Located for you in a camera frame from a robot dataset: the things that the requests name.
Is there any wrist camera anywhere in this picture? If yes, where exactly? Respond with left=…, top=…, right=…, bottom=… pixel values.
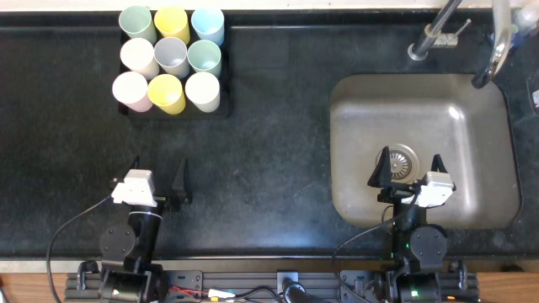
left=402, top=170, right=457, bottom=210
left=109, top=168, right=159, bottom=208

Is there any pink cup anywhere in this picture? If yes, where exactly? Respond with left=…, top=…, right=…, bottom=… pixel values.
left=111, top=70, right=155, bottom=114

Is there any steel tap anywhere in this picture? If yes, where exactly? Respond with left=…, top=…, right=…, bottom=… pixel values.
left=407, top=0, right=517, bottom=90

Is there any black cable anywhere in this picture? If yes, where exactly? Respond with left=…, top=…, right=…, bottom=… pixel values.
left=329, top=191, right=422, bottom=302
left=45, top=194, right=114, bottom=303

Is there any blue soap bottle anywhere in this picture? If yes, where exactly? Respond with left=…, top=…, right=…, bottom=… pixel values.
left=488, top=2, right=539, bottom=50

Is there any steel sink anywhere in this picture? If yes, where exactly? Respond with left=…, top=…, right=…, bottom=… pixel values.
left=329, top=72, right=524, bottom=231

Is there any mounting rail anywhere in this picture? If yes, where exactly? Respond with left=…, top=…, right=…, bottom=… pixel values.
left=65, top=259, right=481, bottom=303

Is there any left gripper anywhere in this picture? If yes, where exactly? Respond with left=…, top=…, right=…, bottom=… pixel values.
left=131, top=155, right=193, bottom=213

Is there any grey cup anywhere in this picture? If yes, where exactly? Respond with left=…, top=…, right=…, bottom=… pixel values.
left=152, top=36, right=191, bottom=80

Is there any white cup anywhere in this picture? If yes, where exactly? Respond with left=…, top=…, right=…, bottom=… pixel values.
left=184, top=71, right=221, bottom=114
left=119, top=37, right=161, bottom=81

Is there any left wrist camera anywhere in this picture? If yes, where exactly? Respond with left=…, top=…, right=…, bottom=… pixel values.
left=109, top=168, right=159, bottom=208

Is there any black tray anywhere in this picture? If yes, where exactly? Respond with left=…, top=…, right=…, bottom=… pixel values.
left=117, top=7, right=232, bottom=120

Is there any green cup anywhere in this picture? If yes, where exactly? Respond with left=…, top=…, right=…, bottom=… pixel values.
left=186, top=39, right=223, bottom=79
left=118, top=4, right=158, bottom=45

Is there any yellow cup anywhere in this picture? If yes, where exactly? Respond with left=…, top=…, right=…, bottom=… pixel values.
left=147, top=73, right=187, bottom=116
left=153, top=5, right=191, bottom=45

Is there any blue cup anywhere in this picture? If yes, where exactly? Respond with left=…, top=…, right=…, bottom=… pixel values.
left=190, top=7, right=226, bottom=47

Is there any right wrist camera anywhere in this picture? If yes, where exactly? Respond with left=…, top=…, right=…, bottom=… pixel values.
left=402, top=170, right=457, bottom=210

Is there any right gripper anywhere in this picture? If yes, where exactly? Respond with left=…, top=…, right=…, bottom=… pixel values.
left=366, top=145, right=450, bottom=205

